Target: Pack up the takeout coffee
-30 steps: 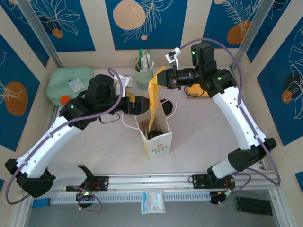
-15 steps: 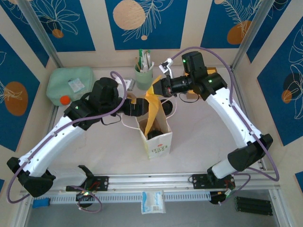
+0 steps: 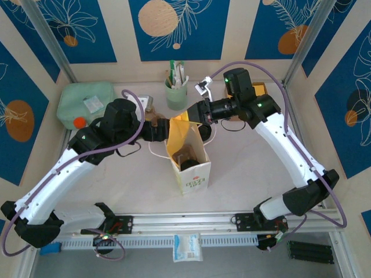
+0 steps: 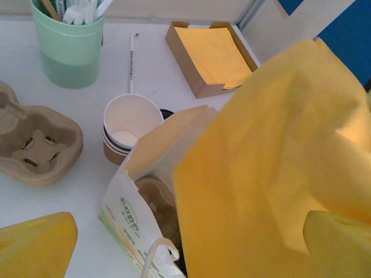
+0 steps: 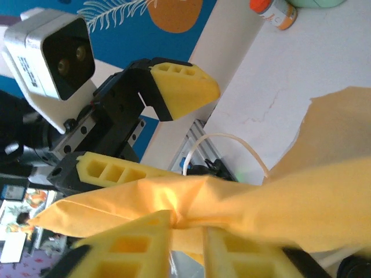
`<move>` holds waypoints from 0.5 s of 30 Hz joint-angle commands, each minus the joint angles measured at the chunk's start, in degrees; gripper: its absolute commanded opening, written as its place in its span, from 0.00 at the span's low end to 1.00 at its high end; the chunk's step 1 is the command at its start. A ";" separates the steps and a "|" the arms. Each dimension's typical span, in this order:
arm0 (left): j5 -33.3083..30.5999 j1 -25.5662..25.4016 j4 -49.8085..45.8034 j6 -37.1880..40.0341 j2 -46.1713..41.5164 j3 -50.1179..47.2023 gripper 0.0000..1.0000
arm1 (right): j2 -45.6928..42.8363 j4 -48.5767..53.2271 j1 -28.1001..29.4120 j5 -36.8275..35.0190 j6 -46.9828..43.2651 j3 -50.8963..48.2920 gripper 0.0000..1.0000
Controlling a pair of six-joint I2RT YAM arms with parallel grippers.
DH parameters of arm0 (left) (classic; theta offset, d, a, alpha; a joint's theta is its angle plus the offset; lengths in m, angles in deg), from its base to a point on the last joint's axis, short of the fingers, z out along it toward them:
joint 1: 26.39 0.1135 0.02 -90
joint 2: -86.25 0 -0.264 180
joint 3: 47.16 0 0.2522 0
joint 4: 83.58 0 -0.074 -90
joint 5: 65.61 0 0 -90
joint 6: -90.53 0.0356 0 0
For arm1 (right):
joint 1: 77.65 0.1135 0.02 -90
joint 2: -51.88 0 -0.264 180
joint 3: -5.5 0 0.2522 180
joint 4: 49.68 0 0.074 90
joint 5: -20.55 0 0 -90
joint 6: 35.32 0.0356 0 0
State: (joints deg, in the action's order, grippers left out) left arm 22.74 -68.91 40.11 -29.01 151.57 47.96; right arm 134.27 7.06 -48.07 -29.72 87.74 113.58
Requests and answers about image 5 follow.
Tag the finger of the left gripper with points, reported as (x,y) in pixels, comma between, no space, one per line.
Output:
(185,89)
(95,171)

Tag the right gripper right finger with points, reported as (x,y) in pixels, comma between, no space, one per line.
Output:
(237,260)

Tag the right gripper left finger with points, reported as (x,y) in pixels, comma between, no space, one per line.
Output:
(130,255)

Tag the yellow paper napkin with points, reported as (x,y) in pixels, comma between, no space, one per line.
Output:
(275,202)

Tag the small blue plastic block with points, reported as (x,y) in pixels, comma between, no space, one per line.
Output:
(183,162)

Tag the orange capped small bottle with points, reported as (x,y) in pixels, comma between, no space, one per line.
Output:
(278,14)

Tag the green storage box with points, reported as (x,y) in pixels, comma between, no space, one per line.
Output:
(313,3)

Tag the long aluminium base rail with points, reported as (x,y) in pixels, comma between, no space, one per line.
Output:
(200,139)

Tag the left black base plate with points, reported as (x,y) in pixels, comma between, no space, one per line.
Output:
(214,169)

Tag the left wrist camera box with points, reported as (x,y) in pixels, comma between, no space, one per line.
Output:
(32,58)

